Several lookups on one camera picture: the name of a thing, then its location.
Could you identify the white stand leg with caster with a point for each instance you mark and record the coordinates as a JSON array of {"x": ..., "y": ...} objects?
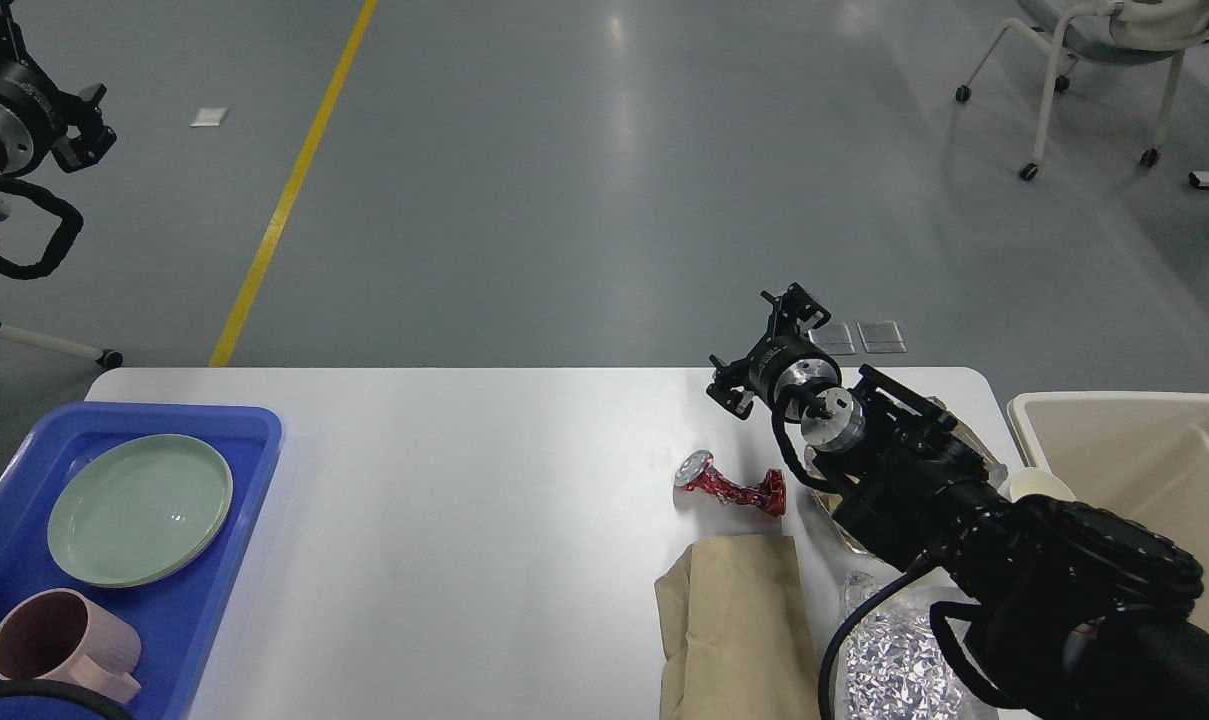
[{"x": 107, "y": 358}]

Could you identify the pink mug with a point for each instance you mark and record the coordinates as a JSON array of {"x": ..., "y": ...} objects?
[{"x": 60, "y": 635}]

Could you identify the white office chair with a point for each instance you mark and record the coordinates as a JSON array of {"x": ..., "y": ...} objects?
[{"x": 1106, "y": 33}]

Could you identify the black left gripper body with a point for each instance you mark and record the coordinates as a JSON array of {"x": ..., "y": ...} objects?
[{"x": 30, "y": 122}]

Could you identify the right floor plate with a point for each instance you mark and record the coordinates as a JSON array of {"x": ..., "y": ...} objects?
[{"x": 882, "y": 337}]

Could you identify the brown paper bag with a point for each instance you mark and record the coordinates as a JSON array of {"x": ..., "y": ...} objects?
[{"x": 735, "y": 632}]

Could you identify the floor plate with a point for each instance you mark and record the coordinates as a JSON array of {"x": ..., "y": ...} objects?
[
  {"x": 882, "y": 337},
  {"x": 834, "y": 339}
]

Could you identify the light green plate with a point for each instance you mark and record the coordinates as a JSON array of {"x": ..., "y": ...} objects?
[{"x": 141, "y": 511}]

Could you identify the crushed red can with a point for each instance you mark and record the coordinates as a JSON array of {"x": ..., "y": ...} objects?
[{"x": 698, "y": 473}]

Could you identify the crumpled aluminium foil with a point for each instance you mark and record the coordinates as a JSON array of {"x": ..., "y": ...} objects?
[{"x": 891, "y": 667}]

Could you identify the white paper cup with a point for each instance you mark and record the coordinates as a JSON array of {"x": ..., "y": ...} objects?
[{"x": 1030, "y": 482}]

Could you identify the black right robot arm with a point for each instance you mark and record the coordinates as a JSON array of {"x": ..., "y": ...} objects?
[{"x": 1073, "y": 612}]

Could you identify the blue plastic tray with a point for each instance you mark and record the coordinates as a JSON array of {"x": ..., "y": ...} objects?
[{"x": 176, "y": 618}]

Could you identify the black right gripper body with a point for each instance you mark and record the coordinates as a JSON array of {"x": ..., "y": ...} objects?
[{"x": 785, "y": 361}]

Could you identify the white floor marker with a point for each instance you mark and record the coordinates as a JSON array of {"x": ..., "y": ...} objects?
[{"x": 209, "y": 117}]

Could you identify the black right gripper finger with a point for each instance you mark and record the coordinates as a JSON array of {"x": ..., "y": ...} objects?
[
  {"x": 732, "y": 386},
  {"x": 794, "y": 313}
]

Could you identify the beige plastic bin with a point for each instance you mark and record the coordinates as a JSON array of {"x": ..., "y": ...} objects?
[{"x": 1143, "y": 455}]

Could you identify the left floor plate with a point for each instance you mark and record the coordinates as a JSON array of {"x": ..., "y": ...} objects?
[{"x": 834, "y": 339}]

